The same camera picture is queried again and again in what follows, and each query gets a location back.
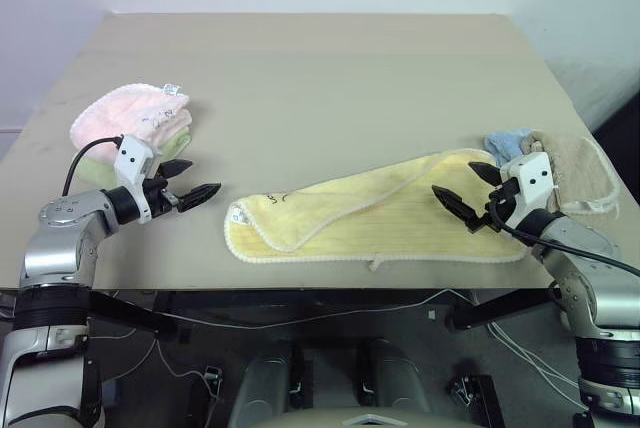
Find folded pink towel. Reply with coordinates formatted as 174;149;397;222
68;82;196;160

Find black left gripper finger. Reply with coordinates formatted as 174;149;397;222
176;180;222;213
158;159;194;180

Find beige towel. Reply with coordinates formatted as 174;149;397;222
521;129;622;217

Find yellow towel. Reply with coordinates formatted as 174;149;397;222
223;146;529;274

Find thin white cord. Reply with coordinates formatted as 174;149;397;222
88;289;482;382

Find black table foot bracket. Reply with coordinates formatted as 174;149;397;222
447;371;504;428
185;364;225;428

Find black table frame brace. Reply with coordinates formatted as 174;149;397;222
444;287;565;333
86;289;179;343

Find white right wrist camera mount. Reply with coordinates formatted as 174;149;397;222
501;150;559;212

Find grey rounded robot leg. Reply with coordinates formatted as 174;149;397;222
228;341;302;428
358;339;432;428

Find white floor cables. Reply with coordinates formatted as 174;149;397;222
486;319;585;400

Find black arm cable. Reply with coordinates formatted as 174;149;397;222
486;196;640;280
61;133;127;197

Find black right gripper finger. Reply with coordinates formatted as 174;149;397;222
467;161;503;190
430;185;482;230

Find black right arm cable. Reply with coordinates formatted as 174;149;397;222
486;196;640;280

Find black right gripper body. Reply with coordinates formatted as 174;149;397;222
466;177;522;235

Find folded green towel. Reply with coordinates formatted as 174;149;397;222
74;125;194;187

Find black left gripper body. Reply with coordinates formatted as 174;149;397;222
143;174;184;220

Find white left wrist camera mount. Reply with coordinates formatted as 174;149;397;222
112;134;164;225

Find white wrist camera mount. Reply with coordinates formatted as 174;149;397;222
112;134;164;225
501;150;559;212

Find crumpled blue towel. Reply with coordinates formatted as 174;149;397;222
483;127;534;167

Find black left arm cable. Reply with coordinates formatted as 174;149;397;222
61;133;127;197

